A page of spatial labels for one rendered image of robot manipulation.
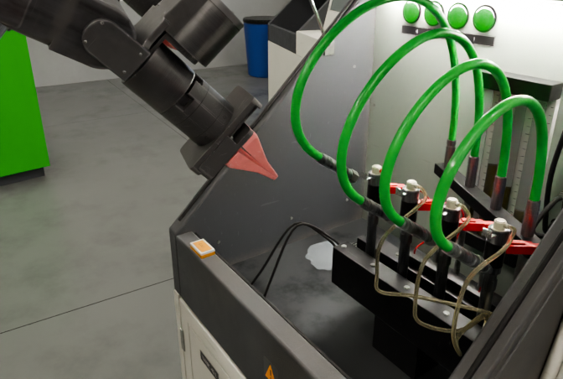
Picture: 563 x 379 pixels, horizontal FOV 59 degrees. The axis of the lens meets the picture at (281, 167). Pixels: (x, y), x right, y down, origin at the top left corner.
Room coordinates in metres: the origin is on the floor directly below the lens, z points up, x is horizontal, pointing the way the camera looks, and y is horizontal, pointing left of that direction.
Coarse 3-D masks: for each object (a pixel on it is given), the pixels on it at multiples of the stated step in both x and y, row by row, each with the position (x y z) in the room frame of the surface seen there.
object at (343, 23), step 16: (384, 0) 0.80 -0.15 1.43; (400, 0) 0.82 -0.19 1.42; (416, 0) 0.84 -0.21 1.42; (352, 16) 0.76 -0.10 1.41; (336, 32) 0.75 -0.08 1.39; (320, 48) 0.73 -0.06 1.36; (448, 48) 0.90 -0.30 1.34; (304, 80) 0.72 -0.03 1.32; (304, 144) 0.72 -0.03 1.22; (448, 144) 0.92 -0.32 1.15
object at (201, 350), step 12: (180, 300) 0.92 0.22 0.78; (192, 312) 0.88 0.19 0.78; (192, 324) 0.87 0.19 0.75; (192, 336) 0.88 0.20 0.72; (204, 336) 0.82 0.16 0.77; (192, 348) 0.88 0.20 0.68; (204, 348) 0.83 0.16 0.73; (216, 348) 0.78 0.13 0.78; (192, 360) 0.89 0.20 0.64; (204, 360) 0.83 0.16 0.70; (216, 360) 0.79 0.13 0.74; (228, 360) 0.74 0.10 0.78; (192, 372) 0.90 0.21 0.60; (204, 372) 0.84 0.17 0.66; (216, 372) 0.78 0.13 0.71; (228, 372) 0.74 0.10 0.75; (240, 372) 0.71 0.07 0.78
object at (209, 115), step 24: (192, 96) 0.49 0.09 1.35; (216, 96) 0.51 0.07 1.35; (240, 96) 0.54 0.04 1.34; (168, 120) 0.50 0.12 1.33; (192, 120) 0.49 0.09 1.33; (216, 120) 0.50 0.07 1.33; (240, 120) 0.50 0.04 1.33; (192, 144) 0.53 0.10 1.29; (216, 144) 0.50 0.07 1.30; (192, 168) 0.49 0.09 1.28
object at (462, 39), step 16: (432, 32) 0.74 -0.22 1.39; (448, 32) 0.76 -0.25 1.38; (400, 48) 0.71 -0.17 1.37; (464, 48) 0.80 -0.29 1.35; (384, 64) 0.70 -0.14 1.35; (480, 80) 0.82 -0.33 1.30; (368, 96) 0.67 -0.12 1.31; (480, 96) 0.82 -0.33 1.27; (352, 112) 0.66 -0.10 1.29; (480, 112) 0.83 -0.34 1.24; (352, 128) 0.66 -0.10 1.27; (352, 192) 0.66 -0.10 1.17; (368, 208) 0.68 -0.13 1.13
